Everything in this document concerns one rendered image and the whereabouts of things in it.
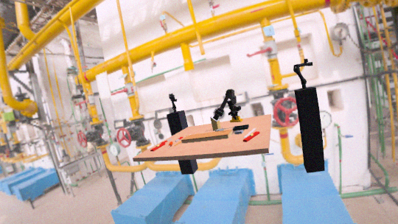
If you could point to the tan panel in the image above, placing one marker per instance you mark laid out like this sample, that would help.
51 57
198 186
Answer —
207 136

